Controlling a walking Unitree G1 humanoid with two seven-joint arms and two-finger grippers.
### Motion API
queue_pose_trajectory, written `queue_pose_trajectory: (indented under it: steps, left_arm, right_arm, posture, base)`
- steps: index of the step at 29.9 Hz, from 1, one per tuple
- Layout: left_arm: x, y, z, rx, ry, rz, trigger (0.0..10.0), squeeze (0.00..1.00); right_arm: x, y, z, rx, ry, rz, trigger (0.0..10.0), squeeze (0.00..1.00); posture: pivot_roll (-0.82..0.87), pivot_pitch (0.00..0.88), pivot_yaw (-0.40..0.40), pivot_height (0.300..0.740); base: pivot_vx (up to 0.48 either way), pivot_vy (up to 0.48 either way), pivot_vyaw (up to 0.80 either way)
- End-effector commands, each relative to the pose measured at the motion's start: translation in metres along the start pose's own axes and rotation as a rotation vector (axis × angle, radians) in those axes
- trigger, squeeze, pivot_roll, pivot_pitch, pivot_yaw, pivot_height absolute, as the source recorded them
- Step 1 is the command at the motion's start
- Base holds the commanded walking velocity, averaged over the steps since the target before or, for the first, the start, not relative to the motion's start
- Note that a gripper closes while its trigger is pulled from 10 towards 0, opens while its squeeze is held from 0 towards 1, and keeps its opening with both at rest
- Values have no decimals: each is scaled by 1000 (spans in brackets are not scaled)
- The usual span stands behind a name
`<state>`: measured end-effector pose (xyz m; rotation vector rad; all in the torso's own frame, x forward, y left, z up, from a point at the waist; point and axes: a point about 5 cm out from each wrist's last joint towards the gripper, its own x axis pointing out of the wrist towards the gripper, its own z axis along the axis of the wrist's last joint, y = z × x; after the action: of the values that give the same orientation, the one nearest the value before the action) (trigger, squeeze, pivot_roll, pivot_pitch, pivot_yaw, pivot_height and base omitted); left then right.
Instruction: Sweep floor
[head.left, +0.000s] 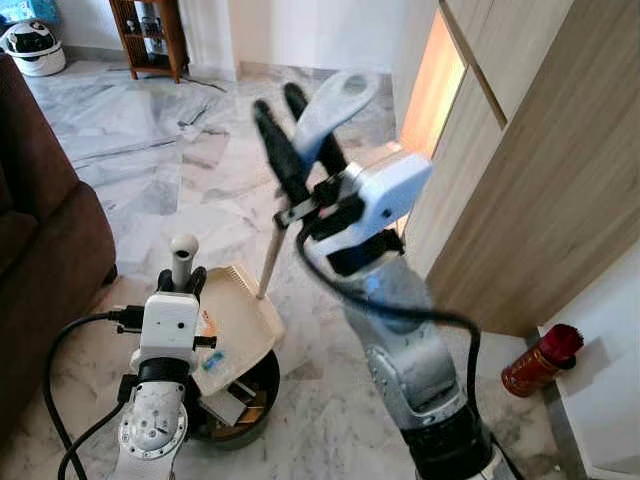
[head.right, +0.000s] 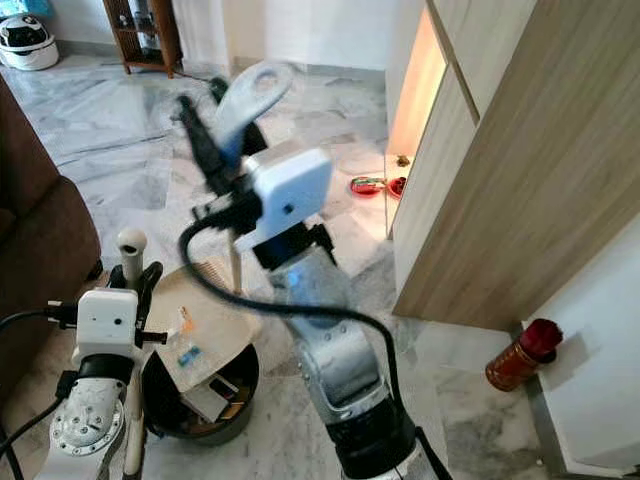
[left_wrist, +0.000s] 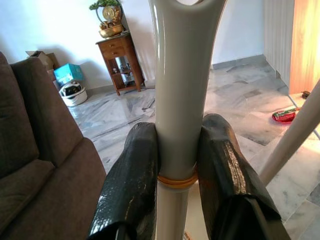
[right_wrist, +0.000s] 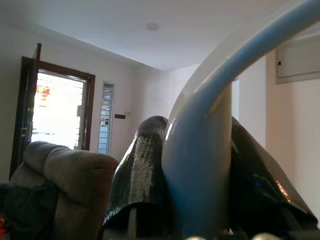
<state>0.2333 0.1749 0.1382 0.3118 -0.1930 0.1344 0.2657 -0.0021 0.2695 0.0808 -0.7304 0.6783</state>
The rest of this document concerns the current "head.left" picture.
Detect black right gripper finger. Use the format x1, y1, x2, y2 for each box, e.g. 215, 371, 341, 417
252, 99, 312, 208
282, 82, 350, 179

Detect cream long-handled dustpan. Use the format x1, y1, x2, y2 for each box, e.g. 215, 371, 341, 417
168, 233, 288, 401

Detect broom with grey handle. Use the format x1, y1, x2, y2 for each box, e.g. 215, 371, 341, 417
255, 69, 383, 302

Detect small grey carton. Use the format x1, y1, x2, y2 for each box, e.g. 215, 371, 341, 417
199, 384, 267, 428

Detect black round rubbish bin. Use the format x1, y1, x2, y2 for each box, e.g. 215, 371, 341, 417
188, 348, 283, 448

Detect brown sofa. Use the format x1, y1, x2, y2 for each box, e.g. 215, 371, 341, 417
0, 54, 119, 447

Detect brown wooden shelf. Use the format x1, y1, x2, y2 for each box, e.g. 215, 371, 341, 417
107, 0, 192, 84

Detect light wooden cabinet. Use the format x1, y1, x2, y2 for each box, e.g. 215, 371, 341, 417
390, 0, 640, 338

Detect red canister dark cap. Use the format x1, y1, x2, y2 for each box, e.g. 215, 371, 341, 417
500, 322, 585, 399

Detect white and black appliance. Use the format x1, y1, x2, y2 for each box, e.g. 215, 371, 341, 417
0, 17, 69, 79

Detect light blue bag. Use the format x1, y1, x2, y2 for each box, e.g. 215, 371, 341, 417
0, 0, 60, 24

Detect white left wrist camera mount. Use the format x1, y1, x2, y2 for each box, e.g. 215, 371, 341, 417
135, 290, 204, 377

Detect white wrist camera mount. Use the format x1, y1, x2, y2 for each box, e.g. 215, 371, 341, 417
333, 149, 434, 252
135, 290, 204, 377

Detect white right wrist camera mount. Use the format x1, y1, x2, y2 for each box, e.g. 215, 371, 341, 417
333, 149, 434, 252

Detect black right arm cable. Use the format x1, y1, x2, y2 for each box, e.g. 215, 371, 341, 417
294, 222, 483, 403

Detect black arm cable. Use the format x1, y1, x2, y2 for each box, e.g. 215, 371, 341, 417
294, 222, 483, 403
41, 308, 138, 480

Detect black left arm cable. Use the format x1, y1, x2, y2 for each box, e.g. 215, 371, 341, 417
41, 308, 138, 480

